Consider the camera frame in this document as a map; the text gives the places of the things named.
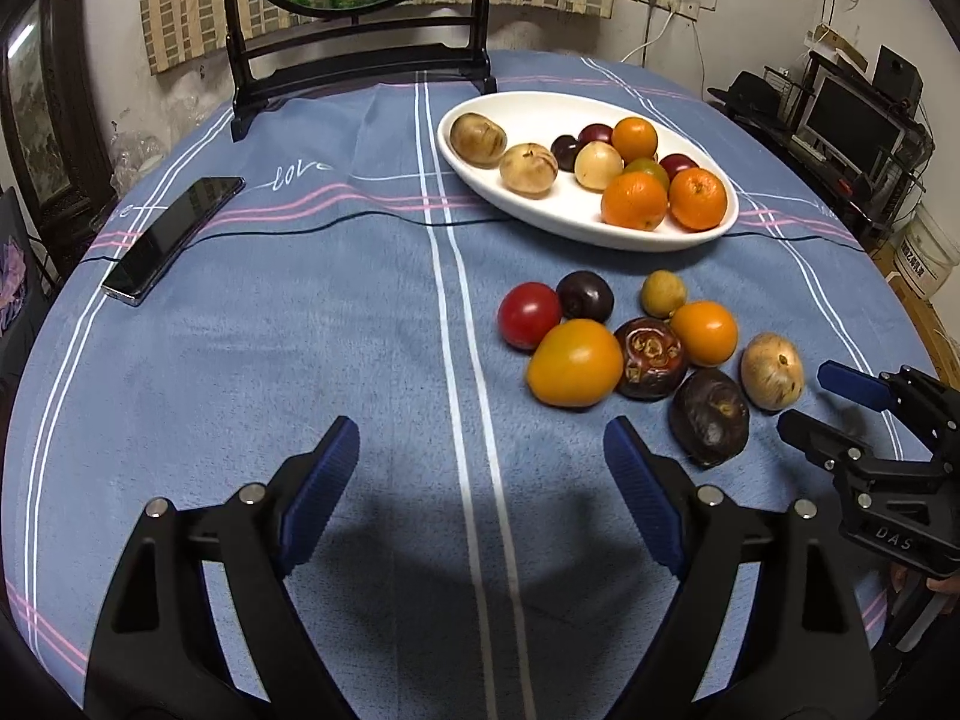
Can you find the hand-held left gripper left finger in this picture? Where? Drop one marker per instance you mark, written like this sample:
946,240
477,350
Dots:
322,487

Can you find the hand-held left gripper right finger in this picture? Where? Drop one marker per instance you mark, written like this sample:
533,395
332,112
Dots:
641,487

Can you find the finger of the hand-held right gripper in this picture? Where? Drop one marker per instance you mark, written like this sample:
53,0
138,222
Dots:
814,431
855,386

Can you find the tan onion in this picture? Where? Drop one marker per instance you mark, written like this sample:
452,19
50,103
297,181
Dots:
772,371

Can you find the dark purple passion fruit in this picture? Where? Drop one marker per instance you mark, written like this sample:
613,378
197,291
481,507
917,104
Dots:
710,416

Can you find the dark brown mangosteen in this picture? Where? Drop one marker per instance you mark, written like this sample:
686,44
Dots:
651,358

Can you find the small orange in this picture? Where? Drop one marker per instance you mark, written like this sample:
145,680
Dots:
634,137
703,332

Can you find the dark purple plum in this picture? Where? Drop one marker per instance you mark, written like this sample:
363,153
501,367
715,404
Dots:
565,152
585,295

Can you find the red tomato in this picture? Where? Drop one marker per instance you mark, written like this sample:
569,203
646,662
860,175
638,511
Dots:
530,315

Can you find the large orange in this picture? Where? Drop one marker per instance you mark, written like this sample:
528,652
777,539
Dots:
697,198
634,200

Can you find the white plate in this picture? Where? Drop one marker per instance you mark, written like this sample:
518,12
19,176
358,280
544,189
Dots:
540,216

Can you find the green yellow plum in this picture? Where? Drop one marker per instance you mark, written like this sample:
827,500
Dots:
649,167

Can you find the tan round sapodilla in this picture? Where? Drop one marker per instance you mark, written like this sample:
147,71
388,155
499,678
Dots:
529,170

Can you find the person's right hand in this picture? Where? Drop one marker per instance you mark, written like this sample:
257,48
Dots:
946,583

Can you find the blue striped tablecloth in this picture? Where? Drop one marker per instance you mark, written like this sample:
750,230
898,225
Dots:
300,360

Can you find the white bucket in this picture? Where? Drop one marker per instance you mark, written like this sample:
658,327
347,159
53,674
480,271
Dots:
930,251

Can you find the black desk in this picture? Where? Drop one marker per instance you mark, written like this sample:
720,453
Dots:
817,165

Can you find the computer monitor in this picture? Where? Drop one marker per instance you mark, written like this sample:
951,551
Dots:
855,120

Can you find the black smartphone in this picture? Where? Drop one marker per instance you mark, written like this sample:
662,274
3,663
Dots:
172,240

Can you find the black speaker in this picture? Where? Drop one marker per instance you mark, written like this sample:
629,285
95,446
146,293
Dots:
898,75

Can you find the flat cardboard box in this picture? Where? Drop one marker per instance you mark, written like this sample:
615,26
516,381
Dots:
841,45

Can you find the purple cloth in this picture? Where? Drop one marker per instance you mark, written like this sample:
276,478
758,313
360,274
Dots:
15,277

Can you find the clear plastic bags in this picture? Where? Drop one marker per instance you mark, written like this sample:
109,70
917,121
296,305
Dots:
139,157

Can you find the white power strip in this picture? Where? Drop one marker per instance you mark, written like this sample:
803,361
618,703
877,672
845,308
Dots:
675,4

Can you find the dark wooden framed picture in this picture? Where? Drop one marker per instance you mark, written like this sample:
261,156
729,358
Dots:
45,105

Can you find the checkered curtain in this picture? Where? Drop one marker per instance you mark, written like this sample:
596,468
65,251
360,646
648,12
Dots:
187,7

